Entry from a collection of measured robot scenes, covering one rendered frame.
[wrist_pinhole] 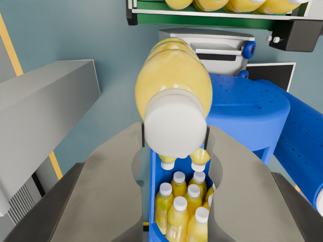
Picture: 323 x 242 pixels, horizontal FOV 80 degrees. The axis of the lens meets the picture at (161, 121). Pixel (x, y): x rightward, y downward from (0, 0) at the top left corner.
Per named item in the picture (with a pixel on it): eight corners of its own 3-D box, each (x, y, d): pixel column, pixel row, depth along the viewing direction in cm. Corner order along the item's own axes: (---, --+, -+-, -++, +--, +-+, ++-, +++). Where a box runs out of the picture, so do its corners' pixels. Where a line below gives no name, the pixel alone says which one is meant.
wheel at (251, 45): (241, 59, 51) (248, 60, 49) (245, 40, 48) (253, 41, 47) (246, 57, 54) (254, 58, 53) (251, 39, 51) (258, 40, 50)
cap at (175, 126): (164, 152, 14) (163, 170, 13) (133, 112, 13) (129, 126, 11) (213, 130, 13) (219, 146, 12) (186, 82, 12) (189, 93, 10)
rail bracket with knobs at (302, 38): (258, 45, 56) (276, 51, 47) (266, 17, 52) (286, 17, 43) (293, 47, 56) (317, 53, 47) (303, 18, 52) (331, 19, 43)
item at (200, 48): (189, 51, 55) (194, 60, 44) (190, 42, 53) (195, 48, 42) (225, 53, 54) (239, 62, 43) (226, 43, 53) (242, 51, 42)
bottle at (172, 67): (163, 92, 31) (157, 176, 15) (139, 53, 29) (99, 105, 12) (203, 69, 29) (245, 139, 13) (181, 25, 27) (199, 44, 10)
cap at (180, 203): (174, 211, 55) (175, 206, 54) (172, 199, 59) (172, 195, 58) (188, 210, 56) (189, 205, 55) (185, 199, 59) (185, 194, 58)
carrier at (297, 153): (240, 120, 151) (279, 108, 145) (315, 228, 74) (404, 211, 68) (232, 87, 139) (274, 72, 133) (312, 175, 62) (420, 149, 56)
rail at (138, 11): (133, 13, 49) (131, 12, 46) (133, 9, 48) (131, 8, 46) (294, 20, 48) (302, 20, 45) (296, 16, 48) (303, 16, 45)
